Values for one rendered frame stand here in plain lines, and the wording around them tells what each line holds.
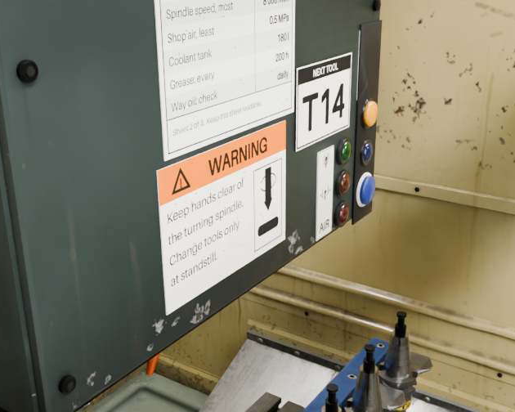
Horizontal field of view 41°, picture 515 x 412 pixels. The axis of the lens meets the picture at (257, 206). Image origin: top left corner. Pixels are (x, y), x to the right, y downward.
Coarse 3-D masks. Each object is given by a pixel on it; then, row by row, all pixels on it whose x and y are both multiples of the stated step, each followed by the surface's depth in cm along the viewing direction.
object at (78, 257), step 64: (0, 0) 33; (64, 0) 36; (128, 0) 40; (320, 0) 57; (0, 64) 33; (64, 64) 37; (128, 64) 41; (0, 128) 35; (64, 128) 37; (128, 128) 42; (256, 128) 53; (0, 192) 36; (64, 192) 38; (128, 192) 43; (0, 256) 37; (64, 256) 39; (128, 256) 44; (0, 320) 39; (64, 320) 40; (128, 320) 45; (192, 320) 51; (0, 384) 41; (64, 384) 41
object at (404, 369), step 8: (392, 336) 106; (408, 336) 106; (392, 344) 106; (400, 344) 106; (408, 344) 106; (392, 352) 106; (400, 352) 106; (408, 352) 106; (392, 360) 107; (400, 360) 106; (408, 360) 107; (384, 368) 108; (392, 368) 107; (400, 368) 106; (408, 368) 107; (392, 376) 107; (400, 376) 107; (408, 376) 107
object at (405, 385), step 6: (378, 372) 109; (414, 372) 109; (384, 378) 107; (390, 378) 107; (408, 378) 107; (414, 378) 107; (384, 384) 107; (390, 384) 107; (396, 384) 106; (402, 384) 106; (408, 384) 106; (414, 384) 110; (402, 390) 107; (408, 390) 107; (414, 390) 108
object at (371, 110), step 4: (368, 104) 68; (372, 104) 68; (376, 104) 69; (368, 108) 68; (372, 108) 68; (376, 108) 69; (368, 112) 68; (372, 112) 68; (376, 112) 69; (364, 116) 68; (368, 116) 68; (372, 116) 68; (376, 116) 69; (368, 120) 68; (372, 120) 69; (368, 124) 68; (372, 124) 69
